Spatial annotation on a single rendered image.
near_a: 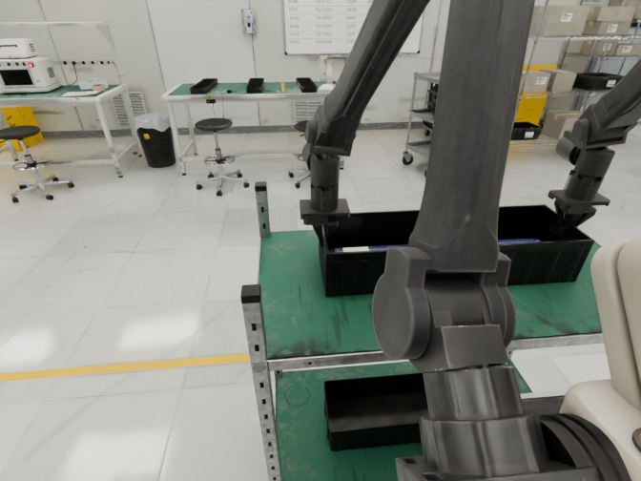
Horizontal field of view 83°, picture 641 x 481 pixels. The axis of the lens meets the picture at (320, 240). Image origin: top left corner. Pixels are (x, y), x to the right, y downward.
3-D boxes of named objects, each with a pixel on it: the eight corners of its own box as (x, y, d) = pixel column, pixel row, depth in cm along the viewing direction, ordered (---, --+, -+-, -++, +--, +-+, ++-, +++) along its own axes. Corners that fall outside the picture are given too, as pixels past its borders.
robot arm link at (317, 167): (313, 158, 67) (343, 156, 68) (306, 146, 72) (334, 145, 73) (313, 193, 70) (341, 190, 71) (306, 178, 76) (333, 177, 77)
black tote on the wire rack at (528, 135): (506, 141, 413) (509, 129, 406) (493, 134, 438) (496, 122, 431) (539, 140, 416) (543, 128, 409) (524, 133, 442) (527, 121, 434)
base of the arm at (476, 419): (430, 514, 22) (612, 494, 23) (409, 374, 25) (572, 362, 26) (395, 478, 30) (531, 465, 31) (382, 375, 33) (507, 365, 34)
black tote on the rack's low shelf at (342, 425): (328, 453, 109) (329, 432, 103) (322, 401, 123) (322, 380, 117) (509, 434, 114) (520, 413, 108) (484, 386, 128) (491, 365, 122)
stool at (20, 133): (2, 194, 346) (-31, 131, 314) (59, 178, 379) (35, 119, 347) (21, 210, 319) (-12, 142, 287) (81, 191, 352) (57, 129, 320)
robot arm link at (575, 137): (584, 122, 70) (633, 115, 69) (553, 107, 79) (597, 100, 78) (571, 179, 76) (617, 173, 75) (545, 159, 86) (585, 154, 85)
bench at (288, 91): (192, 153, 446) (178, 82, 403) (337, 148, 462) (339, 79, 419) (178, 177, 383) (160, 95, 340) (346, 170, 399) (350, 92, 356)
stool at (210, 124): (201, 177, 380) (190, 116, 347) (251, 176, 384) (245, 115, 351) (192, 198, 339) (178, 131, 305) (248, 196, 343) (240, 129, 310)
